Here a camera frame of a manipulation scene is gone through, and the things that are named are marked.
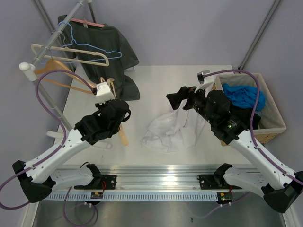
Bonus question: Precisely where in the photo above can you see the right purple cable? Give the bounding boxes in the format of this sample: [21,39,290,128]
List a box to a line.
[203,70,303,183]

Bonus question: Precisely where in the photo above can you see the pink hanger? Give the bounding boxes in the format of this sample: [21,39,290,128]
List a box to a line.
[71,18,105,28]

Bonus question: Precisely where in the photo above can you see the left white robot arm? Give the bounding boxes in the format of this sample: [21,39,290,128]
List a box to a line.
[12,99,131,203]

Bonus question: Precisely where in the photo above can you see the dark grey t shirt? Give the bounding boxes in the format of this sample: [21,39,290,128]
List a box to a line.
[61,21,140,101]

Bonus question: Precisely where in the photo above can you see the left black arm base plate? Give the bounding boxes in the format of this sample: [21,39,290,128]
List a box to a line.
[83,175,117,190]

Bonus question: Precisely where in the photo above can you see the cream plastic hanger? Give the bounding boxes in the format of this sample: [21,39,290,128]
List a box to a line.
[30,44,110,67]

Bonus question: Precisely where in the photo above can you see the black t shirt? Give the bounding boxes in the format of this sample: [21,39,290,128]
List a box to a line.
[230,105,261,130]

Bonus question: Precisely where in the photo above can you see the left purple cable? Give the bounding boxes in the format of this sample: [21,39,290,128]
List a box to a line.
[0,70,98,211]

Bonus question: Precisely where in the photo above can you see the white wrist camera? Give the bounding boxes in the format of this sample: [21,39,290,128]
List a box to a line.
[194,70,215,93]
[96,82,115,105]

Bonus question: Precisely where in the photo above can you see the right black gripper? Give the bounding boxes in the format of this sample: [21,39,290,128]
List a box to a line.
[167,83,216,125]

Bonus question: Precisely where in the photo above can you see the aluminium mounting rail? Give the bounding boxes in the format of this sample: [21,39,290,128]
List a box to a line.
[97,164,220,192]

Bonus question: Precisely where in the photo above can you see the white slotted cable duct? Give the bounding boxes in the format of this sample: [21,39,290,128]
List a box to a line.
[46,192,218,201]

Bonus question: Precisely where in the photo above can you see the wicker laundry basket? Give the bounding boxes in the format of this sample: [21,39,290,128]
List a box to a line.
[212,73,286,144]

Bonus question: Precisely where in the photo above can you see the purple cable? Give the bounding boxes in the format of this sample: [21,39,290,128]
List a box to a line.
[203,70,303,183]
[0,70,98,211]

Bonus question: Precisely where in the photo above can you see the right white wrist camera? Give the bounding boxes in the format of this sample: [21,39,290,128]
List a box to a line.
[194,70,215,93]

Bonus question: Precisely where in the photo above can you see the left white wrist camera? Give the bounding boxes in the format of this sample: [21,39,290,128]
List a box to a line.
[96,82,115,105]

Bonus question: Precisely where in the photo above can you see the beige wooden hanger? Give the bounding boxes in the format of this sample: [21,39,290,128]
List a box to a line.
[100,77,129,146]

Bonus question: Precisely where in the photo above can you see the white t shirt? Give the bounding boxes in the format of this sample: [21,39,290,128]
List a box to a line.
[142,107,205,153]

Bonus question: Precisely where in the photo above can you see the metal clothes rack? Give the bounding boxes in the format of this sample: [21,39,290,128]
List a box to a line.
[20,0,90,130]

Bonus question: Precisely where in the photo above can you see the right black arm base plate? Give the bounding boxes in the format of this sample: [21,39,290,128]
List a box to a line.
[196,174,241,190]

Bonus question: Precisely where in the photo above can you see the light blue wire hanger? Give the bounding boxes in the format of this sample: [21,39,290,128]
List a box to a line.
[44,21,123,67]

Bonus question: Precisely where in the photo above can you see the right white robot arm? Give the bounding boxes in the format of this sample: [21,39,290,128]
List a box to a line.
[166,87,303,213]

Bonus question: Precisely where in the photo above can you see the bright blue t shirt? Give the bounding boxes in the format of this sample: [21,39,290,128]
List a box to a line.
[222,83,258,109]

